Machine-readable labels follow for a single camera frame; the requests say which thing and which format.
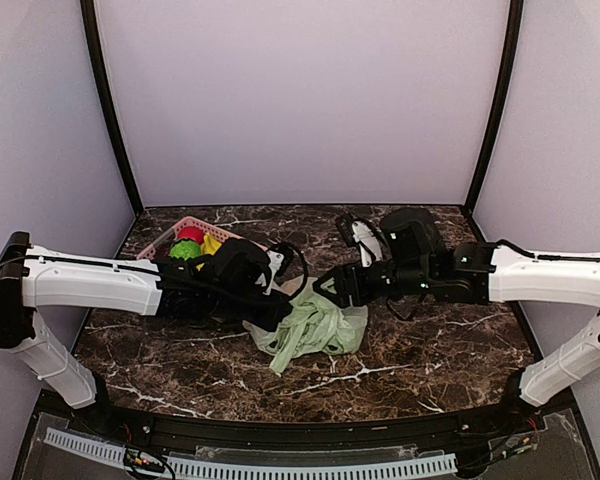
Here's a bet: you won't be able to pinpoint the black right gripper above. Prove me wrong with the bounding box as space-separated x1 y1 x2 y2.
313 257 433 307

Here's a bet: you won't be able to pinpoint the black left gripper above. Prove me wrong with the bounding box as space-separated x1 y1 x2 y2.
209 287 292 332

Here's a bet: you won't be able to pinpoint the light green plastic bag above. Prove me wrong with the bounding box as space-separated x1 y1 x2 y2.
242 277 369 376

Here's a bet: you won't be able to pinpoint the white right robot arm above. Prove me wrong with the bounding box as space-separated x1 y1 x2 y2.
313 207 600 434

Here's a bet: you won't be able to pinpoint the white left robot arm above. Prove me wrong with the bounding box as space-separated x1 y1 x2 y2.
0 232 305 436

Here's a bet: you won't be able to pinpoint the yellow toy bananas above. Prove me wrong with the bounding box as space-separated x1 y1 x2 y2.
196 234 223 257

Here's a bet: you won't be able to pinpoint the green toy watermelon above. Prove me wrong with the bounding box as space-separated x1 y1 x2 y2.
169 239 202 261

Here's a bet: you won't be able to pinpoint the red toy apple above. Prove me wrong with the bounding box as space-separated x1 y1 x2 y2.
177 226 205 245

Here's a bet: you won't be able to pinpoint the pink plastic basket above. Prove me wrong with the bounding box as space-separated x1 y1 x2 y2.
136 216 241 260

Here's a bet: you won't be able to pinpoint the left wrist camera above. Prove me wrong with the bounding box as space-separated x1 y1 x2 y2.
265 242 309 300

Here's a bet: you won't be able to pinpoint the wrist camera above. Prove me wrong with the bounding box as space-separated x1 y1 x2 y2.
336 213 385 268
265 242 309 300

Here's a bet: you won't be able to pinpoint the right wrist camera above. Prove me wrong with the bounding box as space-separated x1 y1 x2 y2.
336 213 385 268

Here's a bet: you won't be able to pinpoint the black front rail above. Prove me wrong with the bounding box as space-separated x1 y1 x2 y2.
73 405 545 456

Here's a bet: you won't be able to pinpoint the white slotted cable duct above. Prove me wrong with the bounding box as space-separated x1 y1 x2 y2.
43 427 458 480

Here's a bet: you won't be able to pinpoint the right black frame post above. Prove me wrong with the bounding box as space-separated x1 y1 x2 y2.
463 0 524 217

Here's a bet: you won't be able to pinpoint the black frame post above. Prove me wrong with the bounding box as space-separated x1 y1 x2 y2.
79 0 145 217
463 0 524 217

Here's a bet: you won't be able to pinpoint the left black frame post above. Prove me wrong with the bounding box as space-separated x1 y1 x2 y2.
79 0 145 217

